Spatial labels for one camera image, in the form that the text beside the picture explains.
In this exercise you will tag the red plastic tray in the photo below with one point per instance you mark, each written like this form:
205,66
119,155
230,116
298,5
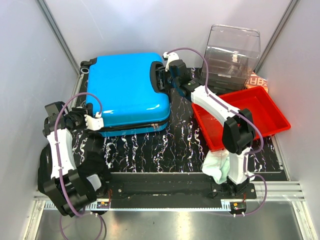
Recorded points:
267,117

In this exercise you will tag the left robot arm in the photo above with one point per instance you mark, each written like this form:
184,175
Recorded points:
68,187

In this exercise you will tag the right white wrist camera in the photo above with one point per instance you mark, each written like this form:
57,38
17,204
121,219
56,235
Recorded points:
170,57

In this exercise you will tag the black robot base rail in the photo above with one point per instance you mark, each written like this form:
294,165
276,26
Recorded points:
166,191

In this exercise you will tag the silver zipper pull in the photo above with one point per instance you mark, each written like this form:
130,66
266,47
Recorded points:
156,126

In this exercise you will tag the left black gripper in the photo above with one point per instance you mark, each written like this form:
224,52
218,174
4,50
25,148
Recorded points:
82,112

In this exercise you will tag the clear plastic drawer organizer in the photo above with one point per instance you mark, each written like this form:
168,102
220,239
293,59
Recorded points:
232,54

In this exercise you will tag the black cloth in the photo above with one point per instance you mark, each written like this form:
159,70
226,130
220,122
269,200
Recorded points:
82,167

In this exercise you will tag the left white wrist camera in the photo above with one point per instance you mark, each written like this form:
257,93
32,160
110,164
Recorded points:
95,122

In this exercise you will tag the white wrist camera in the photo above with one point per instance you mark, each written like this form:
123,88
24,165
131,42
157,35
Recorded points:
95,122
170,57

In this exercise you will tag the orange white printed bag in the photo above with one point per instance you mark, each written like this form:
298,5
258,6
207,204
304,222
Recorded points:
256,81

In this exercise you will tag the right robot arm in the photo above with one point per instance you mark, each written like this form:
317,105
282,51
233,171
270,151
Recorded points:
237,130

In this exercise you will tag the white mint cloth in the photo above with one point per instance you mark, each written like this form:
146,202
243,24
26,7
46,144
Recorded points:
217,165

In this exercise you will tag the blue hard-shell suitcase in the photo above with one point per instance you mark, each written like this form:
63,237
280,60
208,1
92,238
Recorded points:
120,87

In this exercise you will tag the black marble pattern mat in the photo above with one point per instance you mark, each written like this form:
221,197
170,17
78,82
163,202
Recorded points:
179,148

